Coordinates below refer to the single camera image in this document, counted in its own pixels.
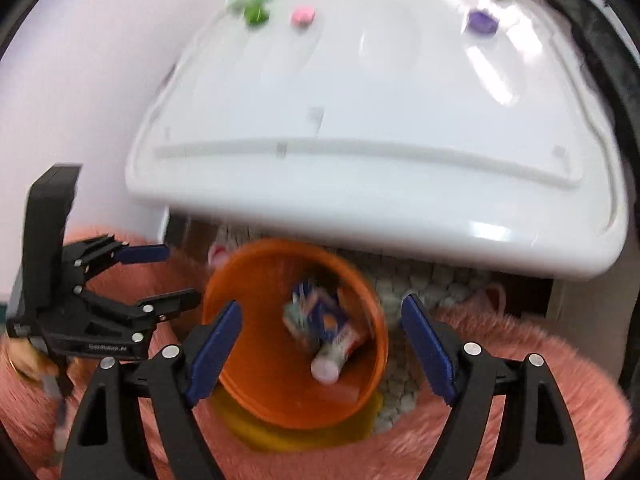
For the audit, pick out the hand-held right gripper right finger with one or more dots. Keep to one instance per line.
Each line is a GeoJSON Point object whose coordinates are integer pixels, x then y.
{"type": "Point", "coordinates": [430, 350]}

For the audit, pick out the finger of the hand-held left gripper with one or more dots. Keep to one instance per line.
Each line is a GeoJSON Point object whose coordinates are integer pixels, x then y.
{"type": "Point", "coordinates": [145, 254]}
{"type": "Point", "coordinates": [170, 305]}

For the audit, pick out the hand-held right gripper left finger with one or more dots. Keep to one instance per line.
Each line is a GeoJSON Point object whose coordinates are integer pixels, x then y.
{"type": "Point", "coordinates": [215, 355]}

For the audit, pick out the orange plastic bin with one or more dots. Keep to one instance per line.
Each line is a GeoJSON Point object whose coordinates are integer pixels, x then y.
{"type": "Point", "coordinates": [270, 385]}

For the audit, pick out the white red tube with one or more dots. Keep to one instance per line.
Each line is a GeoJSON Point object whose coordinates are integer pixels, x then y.
{"type": "Point", "coordinates": [332, 357]}

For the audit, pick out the person's left hand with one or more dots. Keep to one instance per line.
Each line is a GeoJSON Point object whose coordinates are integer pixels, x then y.
{"type": "Point", "coordinates": [22, 360]}

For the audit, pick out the pink white small cap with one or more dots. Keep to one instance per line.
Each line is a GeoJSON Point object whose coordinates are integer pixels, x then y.
{"type": "Point", "coordinates": [219, 255]}

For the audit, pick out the yellow bowl under bucket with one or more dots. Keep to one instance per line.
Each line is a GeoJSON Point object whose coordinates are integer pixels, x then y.
{"type": "Point", "coordinates": [300, 440]}

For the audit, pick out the pink fluffy rug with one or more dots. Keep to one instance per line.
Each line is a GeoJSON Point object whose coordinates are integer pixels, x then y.
{"type": "Point", "coordinates": [575, 385]}

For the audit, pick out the white plastic table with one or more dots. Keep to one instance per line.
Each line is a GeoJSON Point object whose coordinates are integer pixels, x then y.
{"type": "Point", "coordinates": [375, 110]}

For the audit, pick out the dark green toy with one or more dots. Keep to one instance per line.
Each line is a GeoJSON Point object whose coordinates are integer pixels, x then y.
{"type": "Point", "coordinates": [256, 14]}

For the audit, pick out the pink small object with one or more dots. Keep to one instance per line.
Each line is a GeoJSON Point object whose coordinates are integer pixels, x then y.
{"type": "Point", "coordinates": [303, 16]}

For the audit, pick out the purple small object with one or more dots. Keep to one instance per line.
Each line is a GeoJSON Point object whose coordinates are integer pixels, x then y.
{"type": "Point", "coordinates": [481, 21]}

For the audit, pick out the black cloth with printed band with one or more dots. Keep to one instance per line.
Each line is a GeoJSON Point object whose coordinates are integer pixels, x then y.
{"type": "Point", "coordinates": [600, 25]}

